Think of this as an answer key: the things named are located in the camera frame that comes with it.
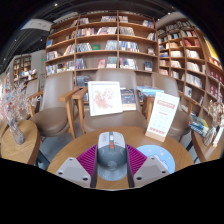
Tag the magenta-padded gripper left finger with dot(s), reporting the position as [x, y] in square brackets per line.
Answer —
[85, 163]

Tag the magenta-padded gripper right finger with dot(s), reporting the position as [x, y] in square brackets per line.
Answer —
[140, 166]

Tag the grey computer mouse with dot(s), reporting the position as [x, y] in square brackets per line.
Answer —
[112, 156]

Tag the round light blue mouse pad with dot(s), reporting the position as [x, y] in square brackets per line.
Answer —
[163, 158]

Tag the taupe armchair with wooden arms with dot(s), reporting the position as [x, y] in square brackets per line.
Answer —
[113, 121]
[55, 100]
[180, 120]

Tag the white sign on wooden base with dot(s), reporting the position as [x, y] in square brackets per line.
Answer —
[163, 113]

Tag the round wooden side table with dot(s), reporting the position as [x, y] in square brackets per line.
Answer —
[210, 151]
[20, 150]

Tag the white framed flower picture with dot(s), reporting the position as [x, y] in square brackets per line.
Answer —
[105, 98]

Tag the dark cover book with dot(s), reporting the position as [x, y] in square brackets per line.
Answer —
[128, 99]

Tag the stack of books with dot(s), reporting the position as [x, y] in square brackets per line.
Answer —
[199, 126]

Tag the glass vase with pink flowers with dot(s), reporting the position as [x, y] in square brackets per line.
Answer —
[16, 133]

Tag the glass vase with dried flowers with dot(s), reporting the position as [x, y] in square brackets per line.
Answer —
[209, 136]

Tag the light blue book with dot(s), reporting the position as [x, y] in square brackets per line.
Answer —
[150, 90]

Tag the small white table sign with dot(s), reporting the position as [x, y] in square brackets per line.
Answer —
[218, 138]

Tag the distant wooden bookshelf with books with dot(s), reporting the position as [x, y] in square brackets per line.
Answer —
[23, 70]

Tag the tall wooden bookshelf with books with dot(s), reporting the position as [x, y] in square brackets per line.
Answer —
[190, 56]

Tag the wide wooden bookshelf with books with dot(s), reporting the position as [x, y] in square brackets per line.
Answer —
[100, 43]

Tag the white ceiling panel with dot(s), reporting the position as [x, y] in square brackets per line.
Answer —
[36, 24]

